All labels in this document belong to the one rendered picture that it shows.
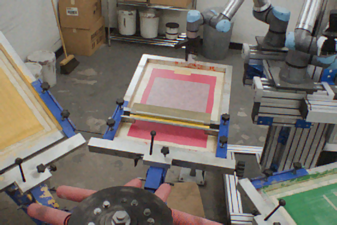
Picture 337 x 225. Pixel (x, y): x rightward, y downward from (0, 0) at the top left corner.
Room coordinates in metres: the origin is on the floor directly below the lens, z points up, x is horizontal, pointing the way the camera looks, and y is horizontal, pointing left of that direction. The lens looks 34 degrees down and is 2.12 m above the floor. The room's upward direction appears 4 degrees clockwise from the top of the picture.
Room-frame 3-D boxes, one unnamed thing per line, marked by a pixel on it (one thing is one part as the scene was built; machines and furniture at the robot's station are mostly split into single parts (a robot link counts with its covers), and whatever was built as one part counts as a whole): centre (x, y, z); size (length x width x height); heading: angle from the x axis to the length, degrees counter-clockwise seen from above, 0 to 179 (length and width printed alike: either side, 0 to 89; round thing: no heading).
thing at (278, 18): (2.21, -0.65, 1.42); 0.13 x 0.12 x 0.14; 34
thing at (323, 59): (1.42, -0.64, 1.56); 0.11 x 0.08 x 0.11; 65
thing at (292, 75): (1.71, -0.65, 1.31); 0.15 x 0.15 x 0.10
